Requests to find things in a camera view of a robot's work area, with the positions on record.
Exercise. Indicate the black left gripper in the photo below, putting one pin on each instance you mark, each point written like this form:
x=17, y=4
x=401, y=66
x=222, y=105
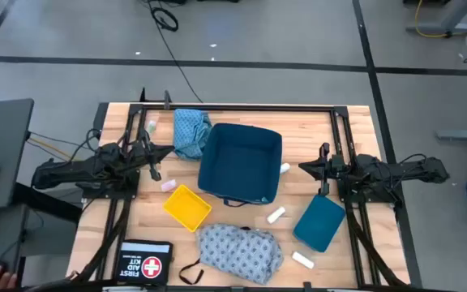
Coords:
x=144, y=152

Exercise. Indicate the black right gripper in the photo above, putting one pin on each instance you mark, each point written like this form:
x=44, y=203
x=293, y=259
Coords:
x=332, y=168

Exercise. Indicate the clear small bottle ribbed cap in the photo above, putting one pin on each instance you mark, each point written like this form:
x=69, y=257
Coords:
x=151, y=126

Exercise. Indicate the white gauze roll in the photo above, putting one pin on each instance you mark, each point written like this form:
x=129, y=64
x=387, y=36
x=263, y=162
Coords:
x=302, y=260
x=284, y=168
x=276, y=215

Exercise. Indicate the pinkish translucent small bottle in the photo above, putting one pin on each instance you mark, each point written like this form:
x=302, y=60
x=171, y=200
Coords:
x=168, y=185

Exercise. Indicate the teal patterned cloth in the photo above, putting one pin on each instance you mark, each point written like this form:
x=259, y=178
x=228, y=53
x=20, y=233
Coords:
x=189, y=134

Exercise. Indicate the grey patterned fabric bag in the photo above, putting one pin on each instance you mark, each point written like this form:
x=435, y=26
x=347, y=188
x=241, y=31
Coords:
x=237, y=251

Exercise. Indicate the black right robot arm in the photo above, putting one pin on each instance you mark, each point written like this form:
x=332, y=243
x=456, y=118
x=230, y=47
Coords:
x=399, y=170

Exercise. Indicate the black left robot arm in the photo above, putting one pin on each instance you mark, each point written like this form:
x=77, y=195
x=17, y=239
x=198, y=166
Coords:
x=75, y=170

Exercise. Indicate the yellow plastic slotted basket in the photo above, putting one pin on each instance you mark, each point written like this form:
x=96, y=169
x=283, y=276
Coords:
x=187, y=207

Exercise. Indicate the navy fabric storage bin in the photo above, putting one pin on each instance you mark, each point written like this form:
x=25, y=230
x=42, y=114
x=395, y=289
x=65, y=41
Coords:
x=239, y=162

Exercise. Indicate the black first aid kit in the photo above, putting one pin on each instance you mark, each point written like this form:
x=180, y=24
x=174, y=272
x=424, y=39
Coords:
x=136, y=263

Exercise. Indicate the grey floor bar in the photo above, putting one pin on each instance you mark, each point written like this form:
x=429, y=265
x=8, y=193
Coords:
x=460, y=135

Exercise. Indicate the grey desk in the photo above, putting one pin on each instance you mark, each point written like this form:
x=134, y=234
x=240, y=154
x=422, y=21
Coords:
x=2, y=130

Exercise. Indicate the dark low desk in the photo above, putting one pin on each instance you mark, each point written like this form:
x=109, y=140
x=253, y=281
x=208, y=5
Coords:
x=2, y=235

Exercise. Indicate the grey table leg base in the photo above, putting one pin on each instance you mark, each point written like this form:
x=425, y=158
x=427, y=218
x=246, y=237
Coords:
x=452, y=26

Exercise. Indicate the black aluminium table frame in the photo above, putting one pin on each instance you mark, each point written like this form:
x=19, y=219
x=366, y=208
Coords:
x=258, y=108

